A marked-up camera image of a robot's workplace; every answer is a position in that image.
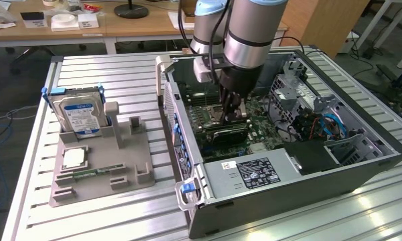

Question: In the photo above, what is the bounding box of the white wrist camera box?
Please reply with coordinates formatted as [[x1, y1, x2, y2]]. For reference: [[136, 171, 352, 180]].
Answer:
[[192, 57, 221, 83]]

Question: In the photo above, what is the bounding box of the white metal desk frame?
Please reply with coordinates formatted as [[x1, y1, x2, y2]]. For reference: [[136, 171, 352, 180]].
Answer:
[[351, 0, 402, 69]]

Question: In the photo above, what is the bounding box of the hard disk in blue carrier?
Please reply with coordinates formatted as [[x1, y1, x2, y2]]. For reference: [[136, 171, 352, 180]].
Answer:
[[41, 84, 110, 139]]

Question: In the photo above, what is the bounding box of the silver chipset heatsink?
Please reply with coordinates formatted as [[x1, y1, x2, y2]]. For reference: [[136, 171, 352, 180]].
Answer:
[[249, 144, 272, 153]]

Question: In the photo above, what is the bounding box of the open CPU socket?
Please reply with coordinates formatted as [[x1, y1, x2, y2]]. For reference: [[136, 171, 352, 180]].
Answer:
[[204, 104, 224, 124]]

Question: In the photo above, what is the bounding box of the grey plastic parts rack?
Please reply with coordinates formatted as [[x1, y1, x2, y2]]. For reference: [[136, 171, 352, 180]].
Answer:
[[49, 101, 157, 209]]

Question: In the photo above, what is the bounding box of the black round lamp base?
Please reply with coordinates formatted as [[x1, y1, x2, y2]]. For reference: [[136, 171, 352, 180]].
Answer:
[[113, 0, 149, 19]]

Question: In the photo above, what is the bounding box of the black and white box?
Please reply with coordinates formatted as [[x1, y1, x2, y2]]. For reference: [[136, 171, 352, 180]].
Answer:
[[19, 12, 47, 29]]

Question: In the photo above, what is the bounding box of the white box with round bowl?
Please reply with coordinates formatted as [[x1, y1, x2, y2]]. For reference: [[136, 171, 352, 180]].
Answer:
[[49, 14, 81, 33]]

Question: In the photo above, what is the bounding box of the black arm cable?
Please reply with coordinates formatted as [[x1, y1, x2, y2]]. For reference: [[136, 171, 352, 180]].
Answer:
[[176, 0, 231, 76]]

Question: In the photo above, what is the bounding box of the wooden cabinet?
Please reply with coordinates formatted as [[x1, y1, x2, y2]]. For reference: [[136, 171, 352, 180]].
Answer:
[[280, 0, 371, 58]]

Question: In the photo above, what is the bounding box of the brown cardboard box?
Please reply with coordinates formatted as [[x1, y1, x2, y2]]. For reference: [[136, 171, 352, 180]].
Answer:
[[180, 0, 196, 17]]

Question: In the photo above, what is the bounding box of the silver CPU chip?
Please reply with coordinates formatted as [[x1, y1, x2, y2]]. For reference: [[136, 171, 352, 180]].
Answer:
[[61, 150, 88, 171]]

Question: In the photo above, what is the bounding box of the green RAM stick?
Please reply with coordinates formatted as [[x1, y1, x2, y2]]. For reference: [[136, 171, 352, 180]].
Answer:
[[73, 164, 125, 178], [202, 122, 251, 133]]

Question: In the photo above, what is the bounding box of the clear plastic bag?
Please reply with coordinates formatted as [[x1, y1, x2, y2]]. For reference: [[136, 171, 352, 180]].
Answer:
[[0, 0, 19, 24]]

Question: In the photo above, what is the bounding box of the blue data wire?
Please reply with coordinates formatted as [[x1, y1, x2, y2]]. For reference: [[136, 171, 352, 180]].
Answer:
[[320, 112, 348, 141]]

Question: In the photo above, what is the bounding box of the grey power supply unit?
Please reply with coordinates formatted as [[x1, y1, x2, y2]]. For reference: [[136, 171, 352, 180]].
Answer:
[[200, 148, 301, 199]]

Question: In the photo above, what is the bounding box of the red wire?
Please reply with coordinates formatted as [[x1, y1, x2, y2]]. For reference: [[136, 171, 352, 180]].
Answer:
[[308, 117, 323, 140]]

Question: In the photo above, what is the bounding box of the white labelled box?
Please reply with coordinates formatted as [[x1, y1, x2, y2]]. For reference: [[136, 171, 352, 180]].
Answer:
[[77, 13, 100, 30]]

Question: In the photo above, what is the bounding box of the open black PC case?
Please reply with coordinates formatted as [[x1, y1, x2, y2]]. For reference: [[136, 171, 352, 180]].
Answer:
[[154, 49, 402, 239]]

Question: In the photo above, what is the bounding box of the grey metal disk bay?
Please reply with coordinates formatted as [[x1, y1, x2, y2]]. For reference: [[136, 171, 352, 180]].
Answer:
[[323, 133, 384, 166]]

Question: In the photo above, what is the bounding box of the perforated metal disk bay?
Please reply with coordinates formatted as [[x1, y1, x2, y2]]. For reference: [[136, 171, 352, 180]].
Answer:
[[268, 60, 319, 118]]

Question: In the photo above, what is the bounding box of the light wooden desk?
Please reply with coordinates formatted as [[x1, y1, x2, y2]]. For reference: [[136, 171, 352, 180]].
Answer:
[[0, 0, 108, 49], [105, 0, 288, 55]]

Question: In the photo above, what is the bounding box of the black power cable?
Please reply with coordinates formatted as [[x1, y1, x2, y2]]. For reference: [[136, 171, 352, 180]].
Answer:
[[271, 37, 325, 57]]

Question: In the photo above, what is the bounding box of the green motherboard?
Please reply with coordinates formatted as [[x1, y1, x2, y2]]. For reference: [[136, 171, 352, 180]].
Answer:
[[182, 84, 287, 163]]

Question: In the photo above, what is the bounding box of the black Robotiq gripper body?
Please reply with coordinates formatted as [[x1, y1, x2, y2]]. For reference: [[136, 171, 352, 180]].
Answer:
[[218, 66, 261, 100]]

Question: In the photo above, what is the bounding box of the low-profile Nvidia graphics card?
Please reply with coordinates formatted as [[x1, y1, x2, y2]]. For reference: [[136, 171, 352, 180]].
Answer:
[[197, 127, 248, 151]]

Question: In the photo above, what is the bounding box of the beige card retention latch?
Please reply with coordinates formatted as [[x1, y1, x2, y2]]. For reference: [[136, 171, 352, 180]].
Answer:
[[154, 55, 170, 98]]

